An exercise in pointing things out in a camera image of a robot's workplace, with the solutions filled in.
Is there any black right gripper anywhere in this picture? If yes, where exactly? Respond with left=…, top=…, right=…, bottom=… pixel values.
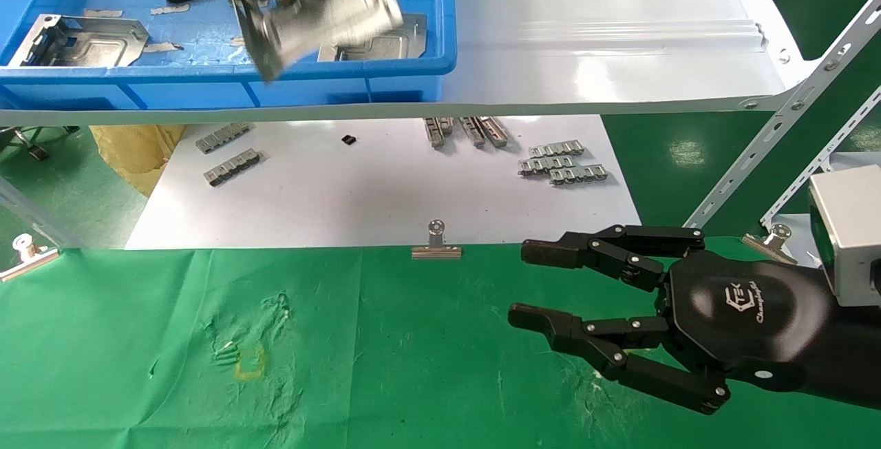
left=508, top=224, right=837, bottom=415

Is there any stamped sheet metal part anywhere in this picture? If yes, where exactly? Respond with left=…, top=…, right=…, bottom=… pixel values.
left=7, top=14, right=151, bottom=68
left=318, top=14, right=429, bottom=63
left=231, top=0, right=406, bottom=83

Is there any blue plastic bin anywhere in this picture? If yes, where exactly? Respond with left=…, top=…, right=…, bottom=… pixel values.
left=0, top=0, right=460, bottom=111

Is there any silver binder clip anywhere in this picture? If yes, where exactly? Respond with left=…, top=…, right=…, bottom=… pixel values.
left=743, top=224, right=800, bottom=265
left=412, top=220, right=464, bottom=260
left=0, top=233, right=62, bottom=283

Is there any green table cloth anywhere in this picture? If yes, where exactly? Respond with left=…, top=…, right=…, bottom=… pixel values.
left=0, top=236, right=881, bottom=449

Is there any yellow plastic bag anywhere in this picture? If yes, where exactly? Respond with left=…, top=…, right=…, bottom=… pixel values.
left=91, top=124, right=187, bottom=198

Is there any white paper sheet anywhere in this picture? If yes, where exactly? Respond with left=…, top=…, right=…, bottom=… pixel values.
left=125, top=116, right=644, bottom=251

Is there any white ribbed shelf panel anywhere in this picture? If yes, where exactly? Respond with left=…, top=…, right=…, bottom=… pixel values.
left=0, top=0, right=821, bottom=126

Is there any white perforated angle bar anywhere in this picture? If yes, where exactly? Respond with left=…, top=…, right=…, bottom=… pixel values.
left=685, top=0, right=881, bottom=231
left=761, top=87, right=881, bottom=226

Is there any notched metal rail piece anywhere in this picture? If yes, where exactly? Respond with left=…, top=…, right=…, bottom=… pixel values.
left=204, top=149, right=263, bottom=187
left=549, top=165, right=611, bottom=187
left=529, top=140, right=586, bottom=159
left=196, top=123, right=254, bottom=155
left=518, top=155, right=576, bottom=178

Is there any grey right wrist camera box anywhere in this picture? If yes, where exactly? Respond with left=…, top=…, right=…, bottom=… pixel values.
left=808, top=165, right=881, bottom=308

